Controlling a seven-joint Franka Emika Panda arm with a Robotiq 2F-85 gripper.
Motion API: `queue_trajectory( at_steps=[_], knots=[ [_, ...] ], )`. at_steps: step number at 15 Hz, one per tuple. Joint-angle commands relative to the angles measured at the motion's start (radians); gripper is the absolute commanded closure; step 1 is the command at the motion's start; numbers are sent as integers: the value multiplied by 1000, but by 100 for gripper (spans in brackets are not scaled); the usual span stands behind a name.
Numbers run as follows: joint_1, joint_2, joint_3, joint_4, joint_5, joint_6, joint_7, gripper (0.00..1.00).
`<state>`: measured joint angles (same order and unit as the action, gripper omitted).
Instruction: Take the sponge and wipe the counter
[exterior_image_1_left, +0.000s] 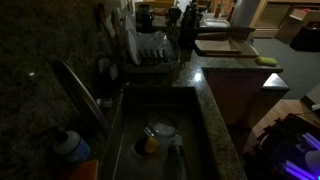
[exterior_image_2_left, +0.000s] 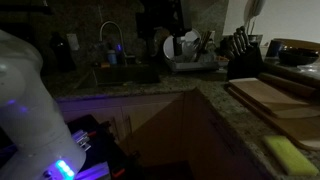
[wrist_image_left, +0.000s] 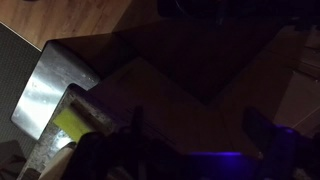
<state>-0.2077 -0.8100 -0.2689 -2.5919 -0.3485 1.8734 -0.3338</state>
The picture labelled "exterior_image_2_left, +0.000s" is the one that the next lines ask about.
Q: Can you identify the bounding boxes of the yellow green sponge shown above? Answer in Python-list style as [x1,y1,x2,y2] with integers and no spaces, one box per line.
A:
[263,135,319,176]

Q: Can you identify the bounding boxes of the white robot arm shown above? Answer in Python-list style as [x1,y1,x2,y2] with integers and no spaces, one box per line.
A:
[0,30,86,180]

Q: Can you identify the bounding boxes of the wooden cabinet under counter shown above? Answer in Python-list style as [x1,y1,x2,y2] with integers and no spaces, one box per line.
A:
[59,91,263,180]

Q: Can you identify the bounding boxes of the orange sponge by sink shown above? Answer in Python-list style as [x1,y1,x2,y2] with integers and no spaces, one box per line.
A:
[101,62,111,68]

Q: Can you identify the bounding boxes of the dark bowl on counter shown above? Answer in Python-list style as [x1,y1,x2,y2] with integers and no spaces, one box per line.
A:
[278,48,319,66]

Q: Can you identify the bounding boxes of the white plate in rack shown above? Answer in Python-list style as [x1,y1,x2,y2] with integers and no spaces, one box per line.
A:
[162,28,202,63]

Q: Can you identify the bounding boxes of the curved chrome faucet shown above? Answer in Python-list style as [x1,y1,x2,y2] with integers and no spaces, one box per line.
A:
[98,20,128,66]

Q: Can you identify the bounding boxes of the white dish rack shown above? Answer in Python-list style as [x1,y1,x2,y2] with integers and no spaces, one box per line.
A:
[163,29,222,73]

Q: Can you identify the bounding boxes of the blue white soap dispenser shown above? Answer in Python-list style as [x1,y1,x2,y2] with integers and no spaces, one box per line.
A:
[107,50,117,65]

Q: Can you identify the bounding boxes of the stainless steel sink basin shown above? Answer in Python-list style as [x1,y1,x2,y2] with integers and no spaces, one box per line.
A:
[93,66,160,86]

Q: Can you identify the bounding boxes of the black knife block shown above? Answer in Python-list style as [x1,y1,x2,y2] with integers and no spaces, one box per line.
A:
[227,26,264,80]

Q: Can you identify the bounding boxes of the white paper towel roll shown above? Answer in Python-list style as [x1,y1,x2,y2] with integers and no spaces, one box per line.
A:
[244,0,266,22]

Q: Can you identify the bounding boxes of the light wooden cutting board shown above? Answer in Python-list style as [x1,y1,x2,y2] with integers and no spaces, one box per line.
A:
[229,78,320,119]

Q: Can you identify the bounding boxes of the wooden rolling pin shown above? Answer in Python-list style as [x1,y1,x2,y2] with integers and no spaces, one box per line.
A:
[258,73,320,98]

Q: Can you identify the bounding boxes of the large lower wooden cutting board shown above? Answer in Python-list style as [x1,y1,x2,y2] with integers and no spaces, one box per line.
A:
[227,87,320,151]

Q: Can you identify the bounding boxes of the dark bottle by wall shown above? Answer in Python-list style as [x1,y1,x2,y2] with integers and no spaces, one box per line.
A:
[50,32,76,72]

